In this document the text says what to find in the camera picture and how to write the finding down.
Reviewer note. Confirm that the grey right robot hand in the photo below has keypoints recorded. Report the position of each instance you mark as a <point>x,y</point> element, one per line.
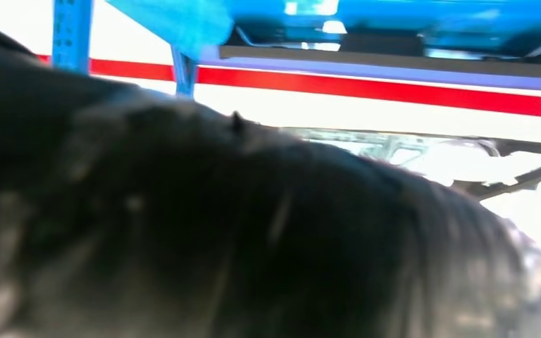
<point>252,233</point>

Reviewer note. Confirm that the blue steel shelf rack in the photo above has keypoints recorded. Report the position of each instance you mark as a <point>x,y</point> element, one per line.
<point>392,18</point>

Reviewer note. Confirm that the white vehicle with red stripe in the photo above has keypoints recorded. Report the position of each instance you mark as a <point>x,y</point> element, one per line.
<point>345,116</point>

